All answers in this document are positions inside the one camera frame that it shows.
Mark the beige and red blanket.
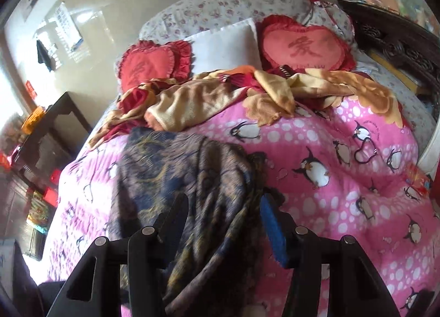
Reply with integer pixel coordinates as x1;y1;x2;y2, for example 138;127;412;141
89;65;403;150

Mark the dark hanging cloth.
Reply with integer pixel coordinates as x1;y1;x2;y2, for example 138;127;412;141
36;39;53;73

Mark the red box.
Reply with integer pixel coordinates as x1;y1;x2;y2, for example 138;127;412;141
44;168;62;208

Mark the red snack packet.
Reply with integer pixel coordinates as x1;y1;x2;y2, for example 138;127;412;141
404;165;434;198

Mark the white pillow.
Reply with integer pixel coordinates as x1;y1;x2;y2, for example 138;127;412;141
184;18;263;75

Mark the pink penguin blanket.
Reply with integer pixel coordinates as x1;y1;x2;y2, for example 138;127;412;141
43;95;437;317

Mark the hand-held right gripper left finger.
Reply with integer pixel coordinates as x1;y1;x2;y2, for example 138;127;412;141
46;193;190;317

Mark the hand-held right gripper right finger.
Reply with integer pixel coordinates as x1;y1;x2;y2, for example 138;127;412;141
259;193;402;317

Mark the dark carved wooden headboard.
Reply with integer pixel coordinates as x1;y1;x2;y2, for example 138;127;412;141
337;0;440;104

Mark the dark wooden desk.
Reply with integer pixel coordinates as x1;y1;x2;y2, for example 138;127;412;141
13;92;93;183

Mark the red heart pillow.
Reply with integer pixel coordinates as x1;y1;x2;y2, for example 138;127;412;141
256;15;356;73
117;40;192;94

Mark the yellow patterned box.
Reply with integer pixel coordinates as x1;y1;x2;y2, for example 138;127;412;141
21;106;47;135

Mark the floral bedsheet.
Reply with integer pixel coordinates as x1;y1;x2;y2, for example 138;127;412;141
354;51;438;166

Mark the floral pillow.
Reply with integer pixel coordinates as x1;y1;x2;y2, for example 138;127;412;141
138;0;355;50

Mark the wall calendar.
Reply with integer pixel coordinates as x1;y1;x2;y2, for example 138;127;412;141
54;1;85;65

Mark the dark patterned garment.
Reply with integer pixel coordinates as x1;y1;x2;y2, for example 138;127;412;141
106;127;286;317

